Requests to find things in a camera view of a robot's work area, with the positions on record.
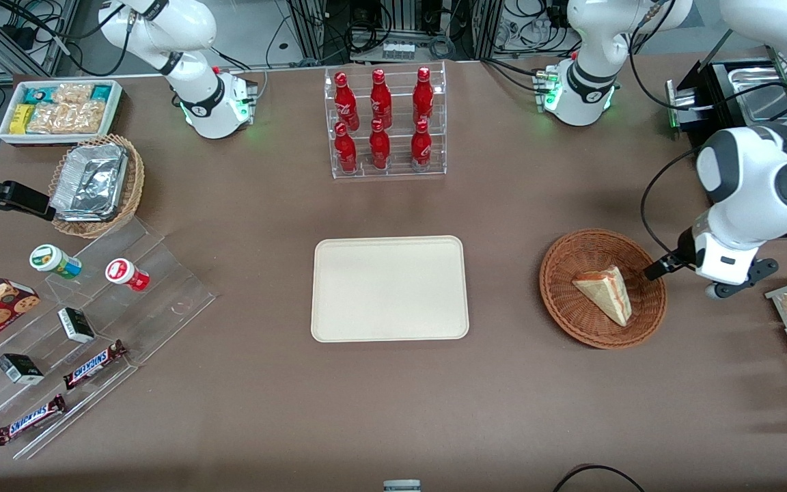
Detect clear cracker pack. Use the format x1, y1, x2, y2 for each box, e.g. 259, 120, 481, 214
27, 102, 70, 135
66, 100, 108, 134
52, 83, 94, 106

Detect green lidded cup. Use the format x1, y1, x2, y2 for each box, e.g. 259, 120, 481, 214
29, 244, 83, 280

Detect steel warmer pan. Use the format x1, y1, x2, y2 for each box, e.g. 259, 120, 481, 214
728, 65, 787, 125

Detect red lidded cup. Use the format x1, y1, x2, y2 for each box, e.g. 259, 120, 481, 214
105, 258, 150, 292

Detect black table cable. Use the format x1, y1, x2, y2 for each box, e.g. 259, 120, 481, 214
553, 464, 647, 492

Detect stacked foil containers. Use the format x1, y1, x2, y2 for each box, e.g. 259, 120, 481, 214
51, 143, 129, 223

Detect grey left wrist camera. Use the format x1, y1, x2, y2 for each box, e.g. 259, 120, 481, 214
704, 258, 780, 300

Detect clear acrylic bottle rack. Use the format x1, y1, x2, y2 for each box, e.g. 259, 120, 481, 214
324, 60, 447, 180

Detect beige plastic tray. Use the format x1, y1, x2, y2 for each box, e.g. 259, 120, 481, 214
311, 236, 470, 343

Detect clear acrylic stepped stand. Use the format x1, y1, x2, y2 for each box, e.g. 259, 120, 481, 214
0, 215, 218, 460

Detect brown round wicker basket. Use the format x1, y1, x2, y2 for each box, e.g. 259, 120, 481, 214
539, 228, 668, 350

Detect black food warmer case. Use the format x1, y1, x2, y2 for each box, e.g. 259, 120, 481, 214
665, 58, 787, 238

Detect small black box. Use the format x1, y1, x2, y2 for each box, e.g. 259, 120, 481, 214
57, 307, 96, 344
0, 353, 45, 385

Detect white plastic snack bin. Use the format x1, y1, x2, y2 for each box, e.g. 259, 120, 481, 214
0, 79, 124, 146

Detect light wicker basket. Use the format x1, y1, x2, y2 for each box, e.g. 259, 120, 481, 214
49, 134, 146, 238

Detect red cola bottle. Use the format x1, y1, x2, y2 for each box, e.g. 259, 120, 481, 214
411, 119, 433, 172
334, 71, 359, 131
369, 119, 391, 170
334, 122, 358, 174
413, 66, 435, 126
370, 68, 393, 128

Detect triangular sandwich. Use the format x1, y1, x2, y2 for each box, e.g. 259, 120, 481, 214
572, 265, 633, 327

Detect Snickers chocolate bar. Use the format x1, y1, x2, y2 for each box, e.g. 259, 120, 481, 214
63, 340, 128, 390
0, 394, 67, 446

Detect yellow snack pack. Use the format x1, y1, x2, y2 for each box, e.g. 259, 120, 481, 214
10, 104, 36, 135

